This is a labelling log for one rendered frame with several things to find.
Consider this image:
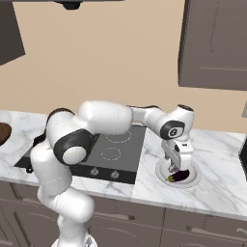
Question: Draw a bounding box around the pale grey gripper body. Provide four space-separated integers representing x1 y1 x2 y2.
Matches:
161 140 194 172

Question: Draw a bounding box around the brown wooden bowl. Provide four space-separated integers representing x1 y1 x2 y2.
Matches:
0 122 14 147

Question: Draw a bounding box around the grey cupboard door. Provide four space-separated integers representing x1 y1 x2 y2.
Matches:
86 221 164 247
159 227 247 247
0 197 64 247

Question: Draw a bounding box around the dark purple eggplant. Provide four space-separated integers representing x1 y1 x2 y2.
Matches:
165 169 191 183

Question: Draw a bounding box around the dark extractor hood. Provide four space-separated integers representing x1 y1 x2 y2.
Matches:
13 0 125 11

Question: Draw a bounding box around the black hob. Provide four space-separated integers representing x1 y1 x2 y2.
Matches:
14 123 148 185

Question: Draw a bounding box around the black appliance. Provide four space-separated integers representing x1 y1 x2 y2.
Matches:
237 134 247 171

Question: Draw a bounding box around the grey drawer handle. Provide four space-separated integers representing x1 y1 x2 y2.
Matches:
94 210 137 222
186 225 247 241

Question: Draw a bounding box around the grey drawer front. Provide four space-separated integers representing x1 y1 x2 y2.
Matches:
163 206 247 241
86 194 167 229
0 179 42 206

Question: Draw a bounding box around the white round plate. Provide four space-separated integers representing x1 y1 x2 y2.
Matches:
155 158 203 189

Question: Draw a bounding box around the grey wall cupboard with panel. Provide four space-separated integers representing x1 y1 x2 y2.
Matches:
178 0 247 92

